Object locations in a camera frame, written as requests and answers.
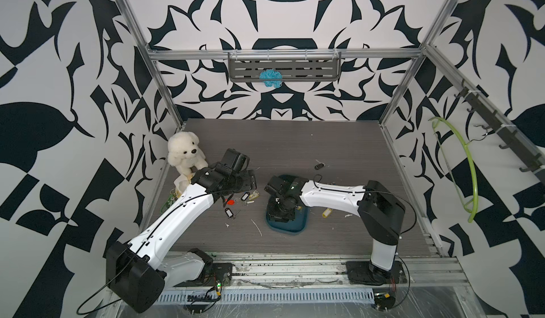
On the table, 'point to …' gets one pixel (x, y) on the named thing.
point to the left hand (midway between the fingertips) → (245, 177)
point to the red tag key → (230, 202)
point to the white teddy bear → (185, 152)
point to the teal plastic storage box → (299, 224)
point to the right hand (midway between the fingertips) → (268, 216)
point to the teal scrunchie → (271, 74)
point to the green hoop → (473, 214)
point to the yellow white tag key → (327, 212)
